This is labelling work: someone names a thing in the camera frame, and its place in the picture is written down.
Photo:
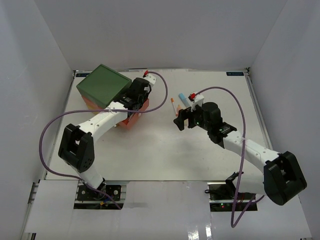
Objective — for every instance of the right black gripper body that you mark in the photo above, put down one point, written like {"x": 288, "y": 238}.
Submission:
{"x": 195, "y": 119}

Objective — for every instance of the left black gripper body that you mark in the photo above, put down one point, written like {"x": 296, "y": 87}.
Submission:
{"x": 148, "y": 91}

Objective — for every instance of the orange cap marker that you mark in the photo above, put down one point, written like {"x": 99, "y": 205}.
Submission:
{"x": 174, "y": 107}

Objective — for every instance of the orange red drawer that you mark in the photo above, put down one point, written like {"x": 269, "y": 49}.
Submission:
{"x": 132, "y": 120}

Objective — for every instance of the green drawer storage box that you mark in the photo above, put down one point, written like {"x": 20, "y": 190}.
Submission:
{"x": 99, "y": 87}

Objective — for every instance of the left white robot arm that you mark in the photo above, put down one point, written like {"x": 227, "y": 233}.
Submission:
{"x": 77, "y": 147}

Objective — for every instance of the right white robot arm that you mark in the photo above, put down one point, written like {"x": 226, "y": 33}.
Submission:
{"x": 283, "y": 178}

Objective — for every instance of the blue highlighter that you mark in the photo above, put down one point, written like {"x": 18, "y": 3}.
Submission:
{"x": 185, "y": 100}

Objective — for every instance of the blue corner label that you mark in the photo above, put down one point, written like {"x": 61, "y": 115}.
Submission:
{"x": 234, "y": 73}

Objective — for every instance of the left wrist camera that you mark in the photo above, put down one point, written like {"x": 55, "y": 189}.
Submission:
{"x": 150, "y": 78}

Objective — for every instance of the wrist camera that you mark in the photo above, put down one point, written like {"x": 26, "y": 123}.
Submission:
{"x": 196, "y": 100}
{"x": 150, "y": 78}

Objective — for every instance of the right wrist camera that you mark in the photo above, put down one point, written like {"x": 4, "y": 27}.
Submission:
{"x": 196, "y": 100}

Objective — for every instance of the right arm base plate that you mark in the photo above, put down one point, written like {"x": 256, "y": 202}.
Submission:
{"x": 221, "y": 199}

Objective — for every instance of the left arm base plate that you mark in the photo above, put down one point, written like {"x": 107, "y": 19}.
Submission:
{"x": 86, "y": 194}

